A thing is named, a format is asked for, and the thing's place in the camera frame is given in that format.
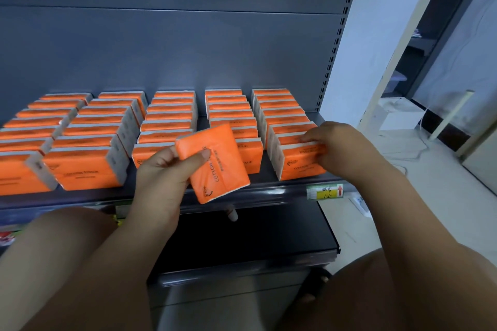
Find dark background shelving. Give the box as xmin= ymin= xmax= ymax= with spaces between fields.
xmin=381 ymin=0 xmax=497 ymax=99

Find white cable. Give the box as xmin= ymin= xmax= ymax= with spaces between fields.
xmin=382 ymin=108 xmax=432 ymax=174

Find rows of orange tissue packets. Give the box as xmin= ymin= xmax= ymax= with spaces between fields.
xmin=0 ymin=88 xmax=320 ymax=196

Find person's right leg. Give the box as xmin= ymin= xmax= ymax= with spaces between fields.
xmin=276 ymin=247 xmax=424 ymax=331

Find person's left forearm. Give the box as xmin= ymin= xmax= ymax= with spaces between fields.
xmin=21 ymin=212 xmax=180 ymax=331

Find person's right forearm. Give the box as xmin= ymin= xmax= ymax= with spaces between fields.
xmin=359 ymin=164 xmax=497 ymax=331

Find paper scrap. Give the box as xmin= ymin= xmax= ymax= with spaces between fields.
xmin=349 ymin=194 xmax=373 ymax=220

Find orange plastic-wrapped tissue pack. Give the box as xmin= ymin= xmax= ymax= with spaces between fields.
xmin=271 ymin=141 xmax=327 ymax=182
xmin=175 ymin=123 xmax=251 ymax=205

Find white slanted beam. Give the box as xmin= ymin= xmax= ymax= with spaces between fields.
xmin=356 ymin=0 xmax=455 ymax=134

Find grey metal shelf unit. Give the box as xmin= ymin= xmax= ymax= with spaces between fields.
xmin=0 ymin=0 xmax=367 ymax=331

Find black sandal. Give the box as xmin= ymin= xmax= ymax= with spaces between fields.
xmin=297 ymin=268 xmax=333 ymax=306

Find white box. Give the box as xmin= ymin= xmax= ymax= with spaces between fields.
xmin=377 ymin=97 xmax=426 ymax=132

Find person's left hand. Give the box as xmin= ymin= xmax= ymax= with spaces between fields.
xmin=130 ymin=145 xmax=213 ymax=227

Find white tube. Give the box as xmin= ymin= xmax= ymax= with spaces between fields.
xmin=428 ymin=89 xmax=475 ymax=142

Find person's right hand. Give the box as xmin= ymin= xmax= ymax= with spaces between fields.
xmin=301 ymin=121 xmax=390 ymax=185

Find black lower shelf board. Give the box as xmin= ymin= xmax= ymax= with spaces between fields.
xmin=149 ymin=198 xmax=341 ymax=278

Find green and yellow price label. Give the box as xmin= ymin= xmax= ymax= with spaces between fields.
xmin=306 ymin=183 xmax=345 ymax=201

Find red snack packet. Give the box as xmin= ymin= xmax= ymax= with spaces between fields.
xmin=0 ymin=225 xmax=17 ymax=247

